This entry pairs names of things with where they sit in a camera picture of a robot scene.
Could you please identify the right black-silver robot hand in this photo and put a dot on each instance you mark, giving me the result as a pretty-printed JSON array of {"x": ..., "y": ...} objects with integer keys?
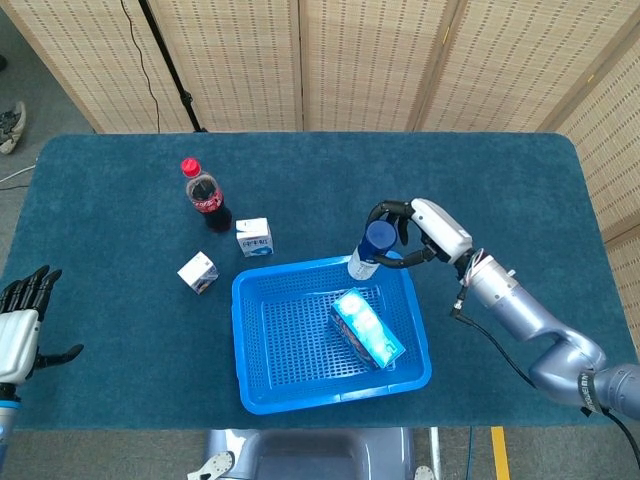
[{"x": 442, "y": 230}]

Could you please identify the left black-silver robot hand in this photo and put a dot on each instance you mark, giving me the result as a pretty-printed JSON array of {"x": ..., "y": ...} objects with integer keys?
[{"x": 17, "y": 345}]

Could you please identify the dark blue bottle cap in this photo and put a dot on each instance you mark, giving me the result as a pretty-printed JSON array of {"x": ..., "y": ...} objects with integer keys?
[{"x": 362, "y": 265}]

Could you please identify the blue chocolate cookie box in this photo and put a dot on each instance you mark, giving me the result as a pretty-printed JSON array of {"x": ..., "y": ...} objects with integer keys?
[{"x": 367, "y": 325}]

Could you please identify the white-blue pure milk carton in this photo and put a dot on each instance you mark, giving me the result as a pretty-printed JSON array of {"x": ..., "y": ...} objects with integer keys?
[{"x": 255, "y": 240}]

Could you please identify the small white drink carton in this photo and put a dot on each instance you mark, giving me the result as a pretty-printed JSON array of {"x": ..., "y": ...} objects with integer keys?
[{"x": 196, "y": 270}]

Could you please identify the cola bottle red cap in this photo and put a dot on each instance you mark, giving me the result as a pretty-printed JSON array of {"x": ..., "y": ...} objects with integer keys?
[{"x": 205, "y": 197}]

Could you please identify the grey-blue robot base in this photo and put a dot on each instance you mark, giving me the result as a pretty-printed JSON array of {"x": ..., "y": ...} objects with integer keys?
[{"x": 310, "y": 455}]

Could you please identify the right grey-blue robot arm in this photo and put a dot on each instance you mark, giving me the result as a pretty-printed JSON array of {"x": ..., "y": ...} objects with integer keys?
[{"x": 525, "y": 310}]

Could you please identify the blue perforated plastic basket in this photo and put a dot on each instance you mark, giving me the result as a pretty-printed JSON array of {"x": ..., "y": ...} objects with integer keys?
[{"x": 290, "y": 360}]

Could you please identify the teal table cloth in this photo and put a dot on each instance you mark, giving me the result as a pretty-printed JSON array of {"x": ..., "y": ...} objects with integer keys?
[{"x": 125, "y": 340}]

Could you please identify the bamboo folding screen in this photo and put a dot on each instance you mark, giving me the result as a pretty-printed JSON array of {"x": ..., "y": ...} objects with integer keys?
[{"x": 375, "y": 60}]

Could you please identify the grey sneaker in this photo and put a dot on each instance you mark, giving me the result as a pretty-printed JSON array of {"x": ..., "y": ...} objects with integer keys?
[{"x": 11, "y": 127}]

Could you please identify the white metal table leg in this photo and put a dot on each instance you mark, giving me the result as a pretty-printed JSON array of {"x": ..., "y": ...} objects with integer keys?
[{"x": 436, "y": 450}]

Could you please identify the yellow floor tape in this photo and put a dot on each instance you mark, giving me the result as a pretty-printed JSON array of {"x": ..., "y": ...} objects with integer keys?
[{"x": 500, "y": 455}]

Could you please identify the black tripod stand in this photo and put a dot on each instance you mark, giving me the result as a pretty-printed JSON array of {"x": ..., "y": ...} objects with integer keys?
[{"x": 170, "y": 70}]

